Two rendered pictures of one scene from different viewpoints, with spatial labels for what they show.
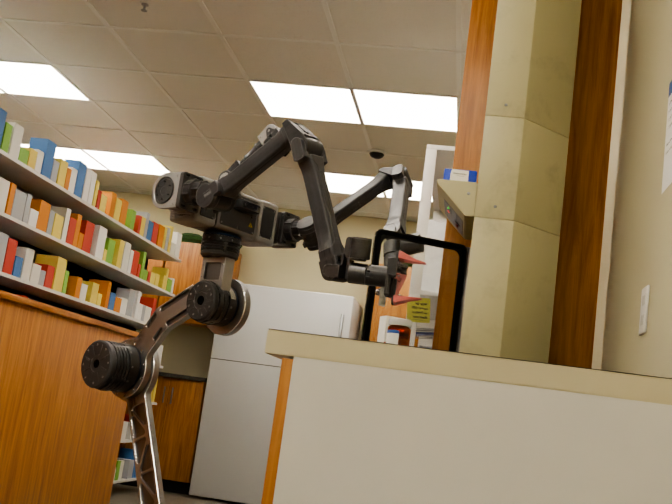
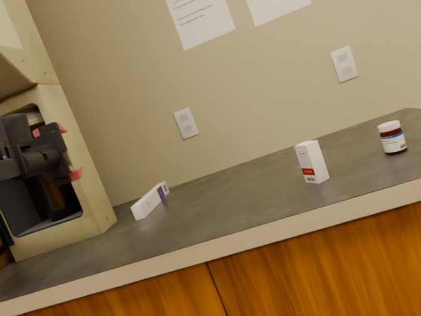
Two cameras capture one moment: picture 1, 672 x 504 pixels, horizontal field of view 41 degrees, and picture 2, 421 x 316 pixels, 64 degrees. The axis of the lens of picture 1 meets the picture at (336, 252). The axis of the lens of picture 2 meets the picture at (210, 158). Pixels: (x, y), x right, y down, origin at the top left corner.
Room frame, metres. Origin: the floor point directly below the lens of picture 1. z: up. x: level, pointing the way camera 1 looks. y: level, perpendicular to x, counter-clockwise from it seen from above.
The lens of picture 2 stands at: (2.03, 0.61, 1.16)
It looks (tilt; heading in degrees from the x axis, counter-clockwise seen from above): 7 degrees down; 272
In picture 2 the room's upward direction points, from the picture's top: 21 degrees counter-clockwise
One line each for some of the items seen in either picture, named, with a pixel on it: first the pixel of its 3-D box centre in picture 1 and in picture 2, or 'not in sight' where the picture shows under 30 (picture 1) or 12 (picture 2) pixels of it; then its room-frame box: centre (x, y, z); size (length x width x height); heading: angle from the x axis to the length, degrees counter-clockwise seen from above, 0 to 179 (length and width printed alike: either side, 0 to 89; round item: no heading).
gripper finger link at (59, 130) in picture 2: (408, 266); (56, 139); (2.38, -0.20, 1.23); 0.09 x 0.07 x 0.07; 81
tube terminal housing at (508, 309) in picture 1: (513, 261); (32, 127); (2.58, -0.52, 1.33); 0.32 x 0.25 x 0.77; 171
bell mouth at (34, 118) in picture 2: not in sight; (31, 120); (2.57, -0.49, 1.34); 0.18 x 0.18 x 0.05
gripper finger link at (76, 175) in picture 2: (404, 292); (67, 166); (2.38, -0.20, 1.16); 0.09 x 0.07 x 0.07; 81
